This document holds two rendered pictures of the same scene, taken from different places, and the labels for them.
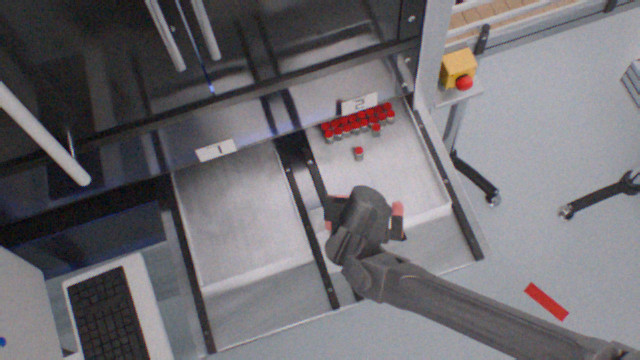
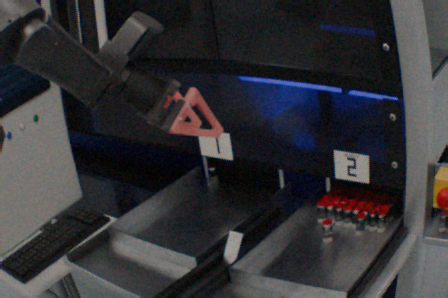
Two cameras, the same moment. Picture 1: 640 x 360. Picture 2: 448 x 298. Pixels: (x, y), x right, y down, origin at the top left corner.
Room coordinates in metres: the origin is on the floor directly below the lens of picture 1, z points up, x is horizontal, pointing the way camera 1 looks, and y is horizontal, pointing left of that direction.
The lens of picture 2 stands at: (-0.08, -0.79, 1.55)
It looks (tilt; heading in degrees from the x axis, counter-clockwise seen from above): 23 degrees down; 52
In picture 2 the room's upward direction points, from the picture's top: 9 degrees counter-clockwise
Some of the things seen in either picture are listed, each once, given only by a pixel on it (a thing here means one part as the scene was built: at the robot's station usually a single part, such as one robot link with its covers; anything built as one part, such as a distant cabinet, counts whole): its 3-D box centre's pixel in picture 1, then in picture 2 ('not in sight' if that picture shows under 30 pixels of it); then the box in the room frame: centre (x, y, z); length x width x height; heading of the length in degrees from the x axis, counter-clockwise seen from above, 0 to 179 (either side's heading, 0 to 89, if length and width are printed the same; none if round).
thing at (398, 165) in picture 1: (372, 160); (333, 241); (0.67, -0.13, 0.90); 0.34 x 0.26 x 0.04; 11
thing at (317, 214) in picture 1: (325, 239); (216, 261); (0.48, 0.01, 0.91); 0.14 x 0.03 x 0.06; 10
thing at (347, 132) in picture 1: (360, 128); (352, 216); (0.75, -0.11, 0.91); 0.18 x 0.02 x 0.05; 101
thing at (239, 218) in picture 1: (236, 205); (198, 213); (0.60, 0.20, 0.90); 0.34 x 0.26 x 0.04; 11
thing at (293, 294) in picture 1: (315, 212); (245, 255); (0.57, 0.02, 0.87); 0.70 x 0.48 x 0.02; 101
